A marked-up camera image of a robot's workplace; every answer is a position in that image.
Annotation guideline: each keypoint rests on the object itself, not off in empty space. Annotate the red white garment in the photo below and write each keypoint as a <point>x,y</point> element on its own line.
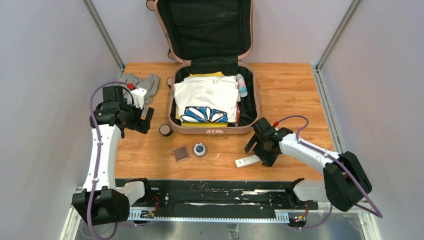
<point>238,113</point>

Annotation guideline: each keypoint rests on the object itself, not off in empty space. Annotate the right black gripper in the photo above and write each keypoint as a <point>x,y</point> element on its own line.
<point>269,159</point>

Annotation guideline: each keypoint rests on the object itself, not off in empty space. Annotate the white blue print shirt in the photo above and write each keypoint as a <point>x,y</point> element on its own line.
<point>207,97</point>

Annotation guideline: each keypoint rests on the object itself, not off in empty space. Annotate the white rectangular box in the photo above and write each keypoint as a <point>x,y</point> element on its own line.
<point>247,161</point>

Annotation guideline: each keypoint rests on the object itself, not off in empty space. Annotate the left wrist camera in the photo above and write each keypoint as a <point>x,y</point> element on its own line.
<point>137,97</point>

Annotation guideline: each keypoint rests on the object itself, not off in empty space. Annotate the round blue-lid jar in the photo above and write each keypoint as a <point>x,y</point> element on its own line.
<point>199,149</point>

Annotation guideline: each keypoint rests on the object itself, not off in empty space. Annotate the grey cloth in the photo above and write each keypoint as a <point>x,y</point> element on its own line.
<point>150,85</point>

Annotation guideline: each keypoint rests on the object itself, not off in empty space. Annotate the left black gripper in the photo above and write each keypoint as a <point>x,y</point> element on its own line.
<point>145,124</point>

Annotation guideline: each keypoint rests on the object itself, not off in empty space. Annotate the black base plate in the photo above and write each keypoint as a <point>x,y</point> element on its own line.
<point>221,201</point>

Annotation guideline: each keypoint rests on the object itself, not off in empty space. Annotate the pink open suitcase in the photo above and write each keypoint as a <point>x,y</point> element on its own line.
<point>207,36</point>

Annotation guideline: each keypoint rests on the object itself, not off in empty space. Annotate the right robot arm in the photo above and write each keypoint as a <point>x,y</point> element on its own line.
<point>344,184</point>

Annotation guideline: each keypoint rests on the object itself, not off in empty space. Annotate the square clear compact case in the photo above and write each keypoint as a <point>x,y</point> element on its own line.
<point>180,154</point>

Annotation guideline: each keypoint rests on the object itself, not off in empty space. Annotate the white bottle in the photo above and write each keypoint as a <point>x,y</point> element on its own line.
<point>241,85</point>

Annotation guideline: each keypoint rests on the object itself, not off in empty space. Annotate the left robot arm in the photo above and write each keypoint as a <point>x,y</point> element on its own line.
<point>100,201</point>

